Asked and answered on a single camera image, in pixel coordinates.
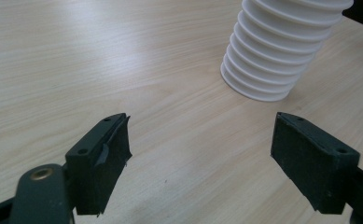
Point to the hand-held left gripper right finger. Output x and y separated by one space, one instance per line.
316 168

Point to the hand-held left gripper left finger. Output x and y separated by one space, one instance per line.
92 168

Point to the white ribbed plastic cup stack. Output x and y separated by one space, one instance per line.
272 53

